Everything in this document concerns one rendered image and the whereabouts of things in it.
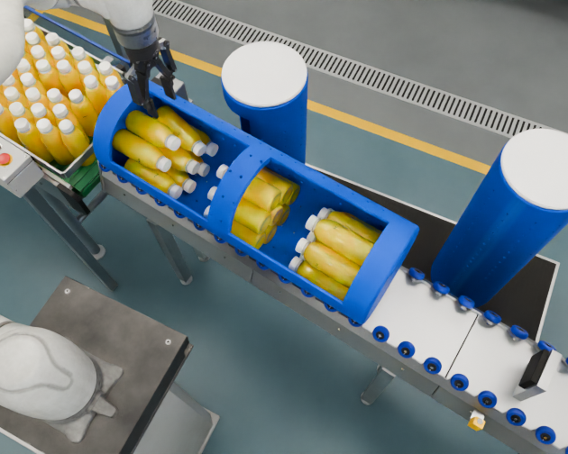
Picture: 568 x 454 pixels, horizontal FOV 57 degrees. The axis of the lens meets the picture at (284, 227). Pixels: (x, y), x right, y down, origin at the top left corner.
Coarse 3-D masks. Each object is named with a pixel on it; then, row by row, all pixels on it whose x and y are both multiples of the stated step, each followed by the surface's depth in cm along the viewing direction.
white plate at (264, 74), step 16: (240, 48) 175; (256, 48) 175; (272, 48) 175; (288, 48) 174; (224, 64) 172; (240, 64) 172; (256, 64) 172; (272, 64) 171; (288, 64) 171; (304, 64) 171; (224, 80) 169; (240, 80) 169; (256, 80) 168; (272, 80) 168; (288, 80) 168; (304, 80) 168; (240, 96) 166; (256, 96) 165; (272, 96) 165; (288, 96) 165
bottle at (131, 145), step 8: (120, 136) 148; (128, 136) 148; (136, 136) 149; (112, 144) 150; (120, 144) 148; (128, 144) 147; (136, 144) 147; (144, 144) 147; (128, 152) 148; (136, 152) 147; (144, 152) 146; (152, 152) 146; (160, 152) 147; (136, 160) 148; (144, 160) 146; (152, 160) 146; (152, 168) 148
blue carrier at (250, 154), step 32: (128, 96) 141; (160, 96) 143; (96, 128) 142; (224, 128) 138; (224, 160) 160; (256, 160) 131; (288, 160) 134; (160, 192) 141; (192, 192) 159; (224, 192) 130; (320, 192) 147; (352, 192) 131; (224, 224) 133; (288, 224) 153; (384, 224) 141; (416, 224) 130; (256, 256) 134; (288, 256) 148; (384, 256) 119; (320, 288) 128; (352, 288) 121; (384, 288) 129
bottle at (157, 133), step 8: (136, 112) 150; (128, 120) 149; (136, 120) 148; (144, 120) 147; (152, 120) 147; (128, 128) 151; (136, 128) 148; (144, 128) 146; (152, 128) 145; (160, 128) 145; (168, 128) 146; (144, 136) 147; (152, 136) 145; (160, 136) 144; (168, 136) 144; (152, 144) 148; (160, 144) 145
